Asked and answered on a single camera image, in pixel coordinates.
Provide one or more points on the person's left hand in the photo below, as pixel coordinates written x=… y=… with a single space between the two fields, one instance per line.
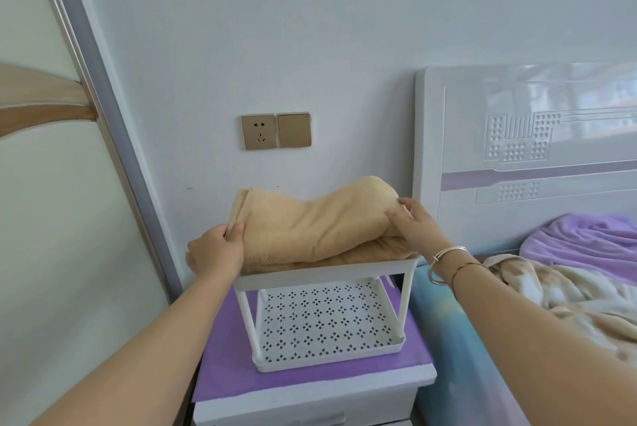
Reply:
x=216 y=254

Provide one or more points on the person's right hand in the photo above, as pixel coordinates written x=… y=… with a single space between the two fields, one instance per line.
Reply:
x=423 y=236

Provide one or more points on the plain tan towel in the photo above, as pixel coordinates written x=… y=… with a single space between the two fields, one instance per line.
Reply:
x=318 y=226

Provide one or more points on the white plastic shelf rack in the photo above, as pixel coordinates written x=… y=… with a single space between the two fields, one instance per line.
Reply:
x=328 y=321

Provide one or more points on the purple towel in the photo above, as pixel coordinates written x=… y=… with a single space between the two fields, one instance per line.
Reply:
x=582 y=241

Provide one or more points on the beige white patterned towel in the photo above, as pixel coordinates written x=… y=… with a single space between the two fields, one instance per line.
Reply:
x=572 y=301

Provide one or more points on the person's left forearm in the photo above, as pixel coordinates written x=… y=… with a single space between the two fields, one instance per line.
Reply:
x=139 y=366

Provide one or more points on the purple floor mat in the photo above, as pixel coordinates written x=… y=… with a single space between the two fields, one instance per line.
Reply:
x=224 y=371

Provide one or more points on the white glossy headboard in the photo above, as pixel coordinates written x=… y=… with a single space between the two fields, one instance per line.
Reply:
x=497 y=107

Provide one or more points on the white wardrobe door beige curve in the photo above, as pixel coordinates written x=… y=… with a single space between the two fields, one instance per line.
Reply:
x=50 y=241

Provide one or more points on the white bedside nightstand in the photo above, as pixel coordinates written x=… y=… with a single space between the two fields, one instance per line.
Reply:
x=308 y=401

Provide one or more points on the gold wall power socket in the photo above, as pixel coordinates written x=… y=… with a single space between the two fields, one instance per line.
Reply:
x=259 y=132

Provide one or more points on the gold wall switch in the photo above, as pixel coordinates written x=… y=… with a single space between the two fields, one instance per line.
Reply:
x=294 y=130

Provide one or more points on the grey metal door frame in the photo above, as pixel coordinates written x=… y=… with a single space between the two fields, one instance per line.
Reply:
x=104 y=92

